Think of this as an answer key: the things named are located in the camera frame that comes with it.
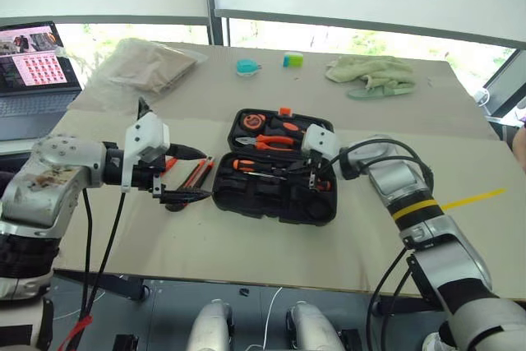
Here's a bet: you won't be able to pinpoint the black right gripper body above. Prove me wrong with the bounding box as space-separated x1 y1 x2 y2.
302 150 330 172

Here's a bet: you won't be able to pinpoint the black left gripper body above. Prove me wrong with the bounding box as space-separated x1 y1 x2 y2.
130 153 168 196

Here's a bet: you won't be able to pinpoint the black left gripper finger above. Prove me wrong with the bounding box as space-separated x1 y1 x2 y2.
166 143 207 162
152 174 213 206

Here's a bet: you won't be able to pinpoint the orange black utility knife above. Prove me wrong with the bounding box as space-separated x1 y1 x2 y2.
179 155 215 192

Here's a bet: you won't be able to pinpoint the black plastic tool case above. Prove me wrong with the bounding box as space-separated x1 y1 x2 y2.
211 107 339 227

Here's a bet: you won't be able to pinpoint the thin metal precision screwdriver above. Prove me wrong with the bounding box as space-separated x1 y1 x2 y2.
242 169 288 182

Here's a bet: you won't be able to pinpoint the stubby orange black screwdriver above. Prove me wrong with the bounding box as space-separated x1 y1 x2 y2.
269 118 307 135

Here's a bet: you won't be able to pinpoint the slim orange black screwdriver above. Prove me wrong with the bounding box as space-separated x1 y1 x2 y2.
231 158 275 172

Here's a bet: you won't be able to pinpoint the orange black tape measure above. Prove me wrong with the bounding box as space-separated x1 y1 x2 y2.
241 112 269 131

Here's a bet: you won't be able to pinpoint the beige cardboard table cover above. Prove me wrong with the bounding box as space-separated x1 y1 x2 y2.
67 41 501 141
53 110 526 299

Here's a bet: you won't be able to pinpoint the clear plastic bag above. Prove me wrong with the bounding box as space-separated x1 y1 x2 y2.
84 37 207 116

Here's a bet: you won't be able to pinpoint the pale green plastic hanger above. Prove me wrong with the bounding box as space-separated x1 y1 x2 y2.
347 81 417 101

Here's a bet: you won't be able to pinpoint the brown paper stack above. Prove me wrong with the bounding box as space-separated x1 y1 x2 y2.
108 44 198 95

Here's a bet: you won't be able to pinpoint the green and blue box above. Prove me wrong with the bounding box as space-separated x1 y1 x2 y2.
282 51 305 68

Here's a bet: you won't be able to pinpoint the teal round plastic object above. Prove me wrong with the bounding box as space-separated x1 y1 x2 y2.
236 58 262 78

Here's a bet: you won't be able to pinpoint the pale green towel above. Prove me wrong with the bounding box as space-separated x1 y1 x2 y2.
325 54 418 91

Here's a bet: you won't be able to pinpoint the silver rounded robot leg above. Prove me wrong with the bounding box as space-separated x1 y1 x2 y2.
286 301 345 351
187 299 235 351

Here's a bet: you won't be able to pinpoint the open laptop computer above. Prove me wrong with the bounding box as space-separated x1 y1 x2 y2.
0 21 84 142

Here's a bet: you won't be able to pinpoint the yellow tape strip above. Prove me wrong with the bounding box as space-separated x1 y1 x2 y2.
441 188 508 211

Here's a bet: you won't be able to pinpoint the person in purple top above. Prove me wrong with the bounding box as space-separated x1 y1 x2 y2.
511 98 526 172

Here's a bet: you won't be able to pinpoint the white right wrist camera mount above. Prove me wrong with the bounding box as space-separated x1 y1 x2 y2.
301 123 342 159

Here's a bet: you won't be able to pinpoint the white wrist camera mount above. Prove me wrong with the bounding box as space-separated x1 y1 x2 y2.
122 111 171 193
301 123 342 159

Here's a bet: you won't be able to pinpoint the orange handled pliers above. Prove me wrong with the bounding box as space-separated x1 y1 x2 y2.
235 133 301 151

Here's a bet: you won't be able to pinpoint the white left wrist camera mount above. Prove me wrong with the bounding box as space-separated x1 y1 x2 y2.
122 111 171 193

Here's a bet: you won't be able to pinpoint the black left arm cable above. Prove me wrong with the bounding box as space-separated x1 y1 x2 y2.
77 186 127 330

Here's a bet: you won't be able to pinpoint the grey window frame post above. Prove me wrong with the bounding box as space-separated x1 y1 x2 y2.
201 0 231 46

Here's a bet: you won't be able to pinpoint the thin white cable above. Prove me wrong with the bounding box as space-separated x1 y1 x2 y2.
250 285 284 351

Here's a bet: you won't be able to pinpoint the red cable tie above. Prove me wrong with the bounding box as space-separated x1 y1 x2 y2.
57 313 94 351

